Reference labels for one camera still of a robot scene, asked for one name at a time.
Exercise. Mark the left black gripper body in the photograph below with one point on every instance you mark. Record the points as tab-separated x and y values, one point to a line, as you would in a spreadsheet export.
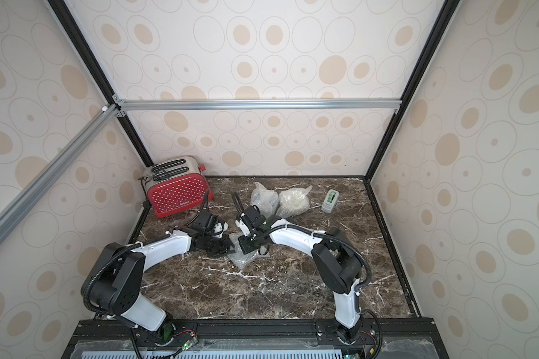
217	247

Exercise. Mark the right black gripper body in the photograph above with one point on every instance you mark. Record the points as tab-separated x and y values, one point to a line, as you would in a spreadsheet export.
248	243

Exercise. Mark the bubble wrap sheet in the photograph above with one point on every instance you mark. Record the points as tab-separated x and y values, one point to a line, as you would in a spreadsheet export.
293	201
266	200
239	258

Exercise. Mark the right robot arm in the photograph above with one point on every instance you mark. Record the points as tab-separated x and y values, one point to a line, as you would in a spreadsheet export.
341	267

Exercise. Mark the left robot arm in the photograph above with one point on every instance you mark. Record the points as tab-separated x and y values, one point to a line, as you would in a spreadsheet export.
113	286

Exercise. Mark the red silver toaster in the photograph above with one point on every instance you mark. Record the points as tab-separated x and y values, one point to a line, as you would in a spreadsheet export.
175	186

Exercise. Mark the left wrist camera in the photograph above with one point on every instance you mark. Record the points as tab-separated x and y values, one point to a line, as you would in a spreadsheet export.
219	229

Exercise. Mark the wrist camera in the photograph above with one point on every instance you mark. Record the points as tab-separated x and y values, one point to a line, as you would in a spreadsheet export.
219	229
243	227

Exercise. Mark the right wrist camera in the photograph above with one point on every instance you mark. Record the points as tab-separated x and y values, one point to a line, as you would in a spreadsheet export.
243	227

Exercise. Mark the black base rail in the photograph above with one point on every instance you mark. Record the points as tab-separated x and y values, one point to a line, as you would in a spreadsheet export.
316	338

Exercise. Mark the horizontal aluminium rail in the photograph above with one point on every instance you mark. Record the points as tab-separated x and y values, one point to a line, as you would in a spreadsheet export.
273	104

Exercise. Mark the left diagonal aluminium rail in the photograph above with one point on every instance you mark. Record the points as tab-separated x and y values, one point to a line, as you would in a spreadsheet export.
19	208

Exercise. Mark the black left frame post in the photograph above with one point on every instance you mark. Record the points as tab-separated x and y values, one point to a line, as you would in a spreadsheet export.
80	44

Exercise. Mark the black frame post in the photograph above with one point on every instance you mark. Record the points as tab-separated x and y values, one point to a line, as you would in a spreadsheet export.
435	36
80	44

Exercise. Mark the black right frame post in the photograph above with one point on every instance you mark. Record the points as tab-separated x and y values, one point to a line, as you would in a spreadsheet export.
435	36

